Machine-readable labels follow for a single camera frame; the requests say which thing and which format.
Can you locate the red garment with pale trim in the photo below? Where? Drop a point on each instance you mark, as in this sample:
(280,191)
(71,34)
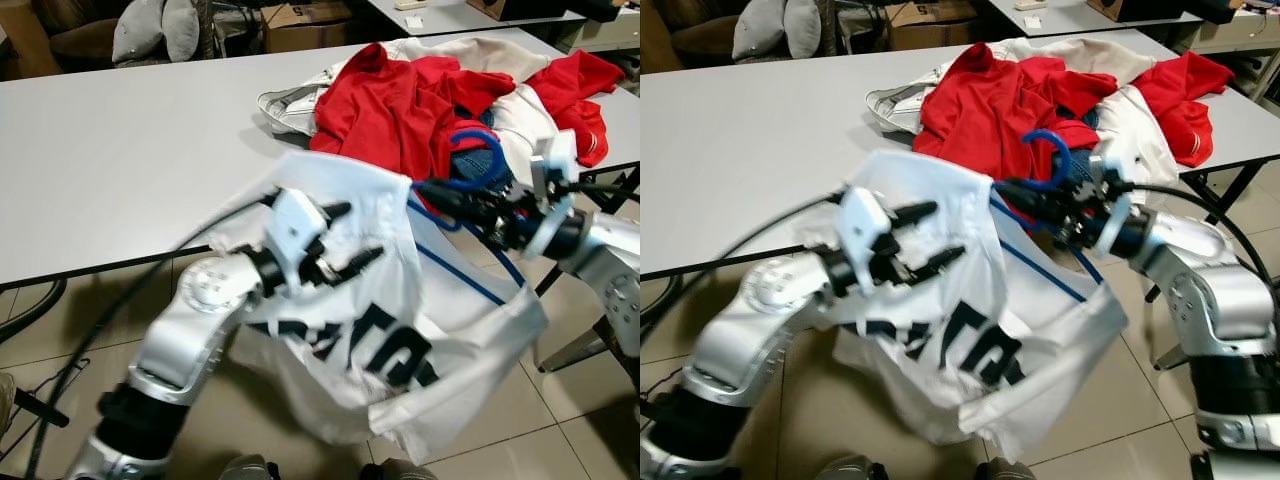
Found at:
(575,85)
(1190,85)

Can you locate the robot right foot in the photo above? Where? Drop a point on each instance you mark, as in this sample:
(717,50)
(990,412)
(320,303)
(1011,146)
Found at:
(1008,470)
(400,470)

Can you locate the wooden speaker box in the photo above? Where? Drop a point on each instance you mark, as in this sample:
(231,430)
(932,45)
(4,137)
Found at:
(500,8)
(1120,8)

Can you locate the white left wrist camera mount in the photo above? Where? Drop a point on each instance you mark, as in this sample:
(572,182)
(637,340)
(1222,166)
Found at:
(293,228)
(865,225)

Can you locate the white printed T-shirt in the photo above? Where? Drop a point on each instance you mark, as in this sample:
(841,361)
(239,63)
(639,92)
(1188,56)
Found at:
(940,370)
(330,370)

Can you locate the cream zip jacket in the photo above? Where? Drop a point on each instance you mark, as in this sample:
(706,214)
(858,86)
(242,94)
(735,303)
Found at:
(290,105)
(895,105)

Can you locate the white paper sheet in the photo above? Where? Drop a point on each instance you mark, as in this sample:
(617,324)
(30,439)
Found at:
(415,22)
(1035,22)

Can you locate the white garment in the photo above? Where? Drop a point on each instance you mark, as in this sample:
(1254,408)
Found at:
(1135,130)
(525,125)

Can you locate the grey office desk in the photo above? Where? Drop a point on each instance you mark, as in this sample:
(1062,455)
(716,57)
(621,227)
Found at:
(480,25)
(1100,25)

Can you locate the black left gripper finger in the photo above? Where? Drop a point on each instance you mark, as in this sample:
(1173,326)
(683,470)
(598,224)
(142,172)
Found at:
(932,265)
(355,265)
(915,212)
(337,212)

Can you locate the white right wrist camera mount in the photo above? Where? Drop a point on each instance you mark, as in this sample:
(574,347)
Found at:
(553,160)
(1113,175)

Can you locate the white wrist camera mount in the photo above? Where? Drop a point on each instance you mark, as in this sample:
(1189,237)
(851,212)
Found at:
(865,225)
(553,160)
(1113,175)
(293,228)

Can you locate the blue denim garment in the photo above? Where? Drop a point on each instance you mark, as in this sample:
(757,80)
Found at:
(478,168)
(1082,162)

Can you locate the brown leather armchair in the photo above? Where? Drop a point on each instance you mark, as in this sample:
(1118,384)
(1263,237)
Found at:
(700,40)
(80,40)

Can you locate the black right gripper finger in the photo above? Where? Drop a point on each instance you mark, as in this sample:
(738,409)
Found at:
(1030,192)
(1050,213)
(475,213)
(450,193)

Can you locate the grey side desk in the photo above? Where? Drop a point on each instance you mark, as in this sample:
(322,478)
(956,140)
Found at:
(605,35)
(1235,35)

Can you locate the red fleece garment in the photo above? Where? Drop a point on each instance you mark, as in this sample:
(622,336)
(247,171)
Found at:
(390,110)
(990,110)

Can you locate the brown cardboard box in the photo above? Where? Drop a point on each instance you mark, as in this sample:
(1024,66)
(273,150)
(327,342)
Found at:
(930,25)
(305,25)

